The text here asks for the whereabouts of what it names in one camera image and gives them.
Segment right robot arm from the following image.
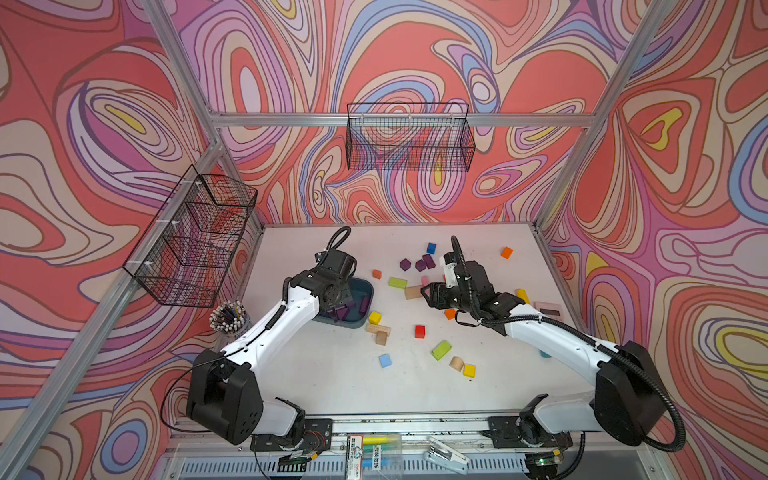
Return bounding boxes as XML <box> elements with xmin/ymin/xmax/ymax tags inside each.
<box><xmin>420</xmin><ymin>237</ymin><xmax>687</xmax><ymax>453</ymax></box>

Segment teal plastic storage bin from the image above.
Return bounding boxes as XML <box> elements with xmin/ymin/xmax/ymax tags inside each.
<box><xmin>313</xmin><ymin>277</ymin><xmax>374</xmax><ymax>329</ymax></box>

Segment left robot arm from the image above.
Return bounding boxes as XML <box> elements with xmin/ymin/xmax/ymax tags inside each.
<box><xmin>186</xmin><ymin>226</ymin><xmax>357</xmax><ymax>448</ymax></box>

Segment black wire basket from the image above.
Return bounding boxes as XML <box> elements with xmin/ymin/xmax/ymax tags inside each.
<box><xmin>123</xmin><ymin>166</ymin><xmax>258</xmax><ymax>308</ymax></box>
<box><xmin>345</xmin><ymin>100</ymin><xmax>476</xmax><ymax>172</ymax></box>

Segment round wood brick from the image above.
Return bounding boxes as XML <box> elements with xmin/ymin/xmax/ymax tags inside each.
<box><xmin>450</xmin><ymin>356</ymin><xmax>465</xmax><ymax>372</ymax></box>

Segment black wire basket back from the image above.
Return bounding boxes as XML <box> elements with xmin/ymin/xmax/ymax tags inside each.
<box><xmin>345</xmin><ymin>100</ymin><xmax>476</xmax><ymax>172</ymax></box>

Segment lime green long brick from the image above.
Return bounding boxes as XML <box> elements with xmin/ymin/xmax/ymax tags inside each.
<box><xmin>388</xmin><ymin>277</ymin><xmax>408</xmax><ymax>289</ymax></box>

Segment light blue brick near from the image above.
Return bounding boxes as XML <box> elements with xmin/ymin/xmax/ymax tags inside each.
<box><xmin>378</xmin><ymin>354</ymin><xmax>392</xmax><ymax>368</ymax></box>

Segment cup of pens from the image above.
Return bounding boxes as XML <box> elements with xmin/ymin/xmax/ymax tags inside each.
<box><xmin>209</xmin><ymin>300</ymin><xmax>252</xmax><ymax>341</ymax></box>

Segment black wire basket left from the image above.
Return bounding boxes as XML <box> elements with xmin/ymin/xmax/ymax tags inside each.
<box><xmin>123</xmin><ymin>166</ymin><xmax>258</xmax><ymax>308</ymax></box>

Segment pink calculator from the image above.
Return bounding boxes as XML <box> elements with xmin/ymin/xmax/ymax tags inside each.
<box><xmin>533</xmin><ymin>301</ymin><xmax>564</xmax><ymax>321</ymax></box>

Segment yellow long brick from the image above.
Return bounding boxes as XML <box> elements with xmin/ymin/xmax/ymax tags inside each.
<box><xmin>515</xmin><ymin>289</ymin><xmax>530</xmax><ymax>304</ymax></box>

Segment engraved wood block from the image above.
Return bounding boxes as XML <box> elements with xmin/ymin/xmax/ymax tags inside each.
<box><xmin>365</xmin><ymin>323</ymin><xmax>391</xmax><ymax>336</ymax></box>

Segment natural wood block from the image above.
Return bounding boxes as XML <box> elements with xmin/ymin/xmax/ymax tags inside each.
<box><xmin>404</xmin><ymin>286</ymin><xmax>422</xmax><ymax>300</ymax></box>

